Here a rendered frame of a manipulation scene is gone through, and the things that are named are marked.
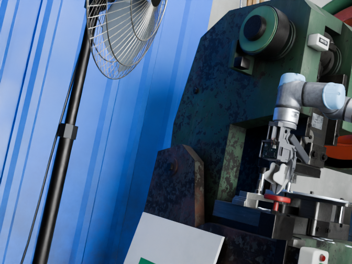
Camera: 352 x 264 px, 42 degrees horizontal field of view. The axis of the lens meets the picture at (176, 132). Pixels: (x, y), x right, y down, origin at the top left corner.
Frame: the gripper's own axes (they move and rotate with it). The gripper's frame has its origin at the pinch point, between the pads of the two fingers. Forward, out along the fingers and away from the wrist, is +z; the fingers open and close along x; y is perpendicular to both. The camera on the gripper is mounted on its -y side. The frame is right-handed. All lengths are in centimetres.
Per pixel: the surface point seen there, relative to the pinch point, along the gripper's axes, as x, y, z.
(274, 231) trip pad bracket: 3.1, 2.4, 12.2
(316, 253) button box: 12.1, -6.6, 15.7
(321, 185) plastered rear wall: -138, -221, -16
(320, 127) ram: -14.4, -35.5, -27.1
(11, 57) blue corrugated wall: -135, 47, -40
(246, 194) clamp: -21.2, -9.6, 3.2
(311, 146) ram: -11.6, -28.5, -18.2
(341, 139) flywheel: -27, -69, -29
